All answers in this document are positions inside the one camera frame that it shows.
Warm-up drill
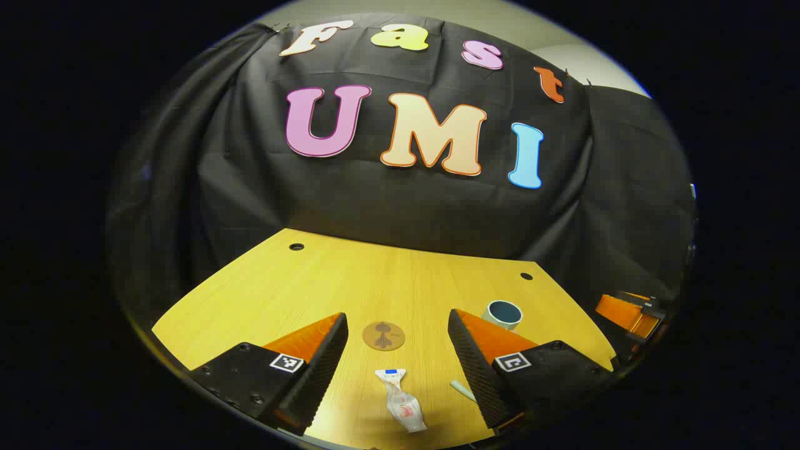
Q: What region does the round brown cork coaster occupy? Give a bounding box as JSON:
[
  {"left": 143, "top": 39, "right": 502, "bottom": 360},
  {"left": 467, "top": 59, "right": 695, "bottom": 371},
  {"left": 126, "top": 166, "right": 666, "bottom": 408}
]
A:
[{"left": 362, "top": 321, "right": 406, "bottom": 351}]

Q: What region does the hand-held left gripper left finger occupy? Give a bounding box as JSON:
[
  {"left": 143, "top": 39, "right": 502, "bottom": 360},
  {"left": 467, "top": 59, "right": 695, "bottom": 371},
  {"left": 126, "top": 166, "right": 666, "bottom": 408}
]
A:
[{"left": 189, "top": 312, "right": 349, "bottom": 437}]

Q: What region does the black backdrop cloth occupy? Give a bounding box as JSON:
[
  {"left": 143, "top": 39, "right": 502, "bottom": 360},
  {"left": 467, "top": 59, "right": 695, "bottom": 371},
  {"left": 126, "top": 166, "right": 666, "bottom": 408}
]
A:
[{"left": 106, "top": 12, "right": 698, "bottom": 326}]

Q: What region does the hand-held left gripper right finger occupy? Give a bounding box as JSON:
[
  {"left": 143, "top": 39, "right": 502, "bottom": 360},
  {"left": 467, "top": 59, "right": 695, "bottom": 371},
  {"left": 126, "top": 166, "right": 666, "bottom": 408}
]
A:
[{"left": 447, "top": 308, "right": 618, "bottom": 432}]

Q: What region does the white toothpaste tube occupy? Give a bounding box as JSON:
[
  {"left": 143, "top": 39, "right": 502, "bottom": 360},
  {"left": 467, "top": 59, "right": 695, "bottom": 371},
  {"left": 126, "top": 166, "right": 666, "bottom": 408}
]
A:
[{"left": 375, "top": 368, "right": 428, "bottom": 434}]

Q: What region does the wooden desktop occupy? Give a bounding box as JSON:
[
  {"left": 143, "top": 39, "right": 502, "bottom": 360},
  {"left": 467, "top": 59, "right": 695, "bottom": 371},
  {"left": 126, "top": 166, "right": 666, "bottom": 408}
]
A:
[{"left": 152, "top": 228, "right": 619, "bottom": 449}]

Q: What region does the pale green cup wooden handle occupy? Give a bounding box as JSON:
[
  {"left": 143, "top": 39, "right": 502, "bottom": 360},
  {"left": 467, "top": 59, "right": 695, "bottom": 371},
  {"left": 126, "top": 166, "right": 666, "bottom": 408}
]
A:
[{"left": 481, "top": 300, "right": 524, "bottom": 331}]

